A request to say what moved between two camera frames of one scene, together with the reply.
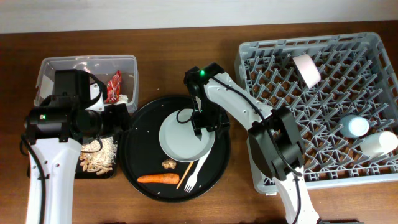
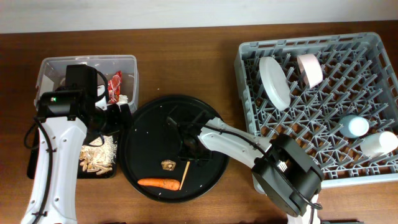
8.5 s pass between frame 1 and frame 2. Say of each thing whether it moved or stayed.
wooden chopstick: moved
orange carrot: moved
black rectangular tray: moved
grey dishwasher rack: stayed
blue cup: stayed
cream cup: stayed
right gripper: moved
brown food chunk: stayed
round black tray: stayed
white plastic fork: moved
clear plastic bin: stayed
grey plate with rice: moved
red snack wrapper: stayed
